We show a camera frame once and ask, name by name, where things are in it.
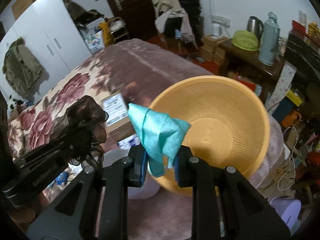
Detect stacked cardboard boxes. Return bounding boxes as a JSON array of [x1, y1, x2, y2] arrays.
[[200, 35, 228, 66]]

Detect dark wooden side table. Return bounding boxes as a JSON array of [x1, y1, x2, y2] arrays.
[[219, 38, 285, 103]]

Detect wall power strip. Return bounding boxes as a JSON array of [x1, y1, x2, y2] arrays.
[[212, 15, 231, 28]]

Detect cardboard box with label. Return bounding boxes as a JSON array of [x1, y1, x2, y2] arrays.
[[101, 92, 135, 142]]

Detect steel electric kettle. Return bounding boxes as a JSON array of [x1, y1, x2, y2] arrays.
[[247, 16, 264, 40]]

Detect panda plush toy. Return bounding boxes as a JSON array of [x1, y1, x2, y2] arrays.
[[8, 95, 27, 113]]

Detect white lidded canister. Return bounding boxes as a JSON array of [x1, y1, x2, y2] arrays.
[[103, 148, 160, 200]]

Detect olive green jacket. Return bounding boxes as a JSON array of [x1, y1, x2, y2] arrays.
[[2, 37, 44, 98]]

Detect dark wooden door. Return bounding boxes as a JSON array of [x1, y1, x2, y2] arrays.
[[107, 0, 157, 41]]

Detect white cup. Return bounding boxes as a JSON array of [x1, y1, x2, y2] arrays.
[[212, 23, 222, 37]]

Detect orange plastic basket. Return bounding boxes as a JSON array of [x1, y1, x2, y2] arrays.
[[147, 75, 271, 197]]

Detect black mesh scrunchie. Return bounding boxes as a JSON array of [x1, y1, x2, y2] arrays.
[[50, 95, 108, 169]]

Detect lavender plastic stool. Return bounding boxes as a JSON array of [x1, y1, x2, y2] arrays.
[[270, 197, 302, 230]]

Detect teal face mask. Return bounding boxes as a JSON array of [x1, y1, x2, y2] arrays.
[[127, 103, 191, 178]]

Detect white wardrobe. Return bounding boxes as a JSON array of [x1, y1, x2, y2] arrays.
[[1, 0, 92, 102]]

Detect pile of clothes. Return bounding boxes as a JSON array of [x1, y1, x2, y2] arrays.
[[153, 0, 201, 47]]

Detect dark blue tissue pack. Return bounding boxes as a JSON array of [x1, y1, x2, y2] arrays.
[[118, 134, 140, 150]]

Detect green mesh food cover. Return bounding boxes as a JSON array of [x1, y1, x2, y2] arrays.
[[232, 30, 259, 51]]

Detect floral plush blanket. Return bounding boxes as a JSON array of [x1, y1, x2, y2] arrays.
[[3, 39, 291, 239]]

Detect grey green thermos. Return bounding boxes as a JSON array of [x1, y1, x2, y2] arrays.
[[258, 12, 280, 66]]

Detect food mart shopping bag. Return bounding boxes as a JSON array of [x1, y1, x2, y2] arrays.
[[80, 17, 105, 54]]

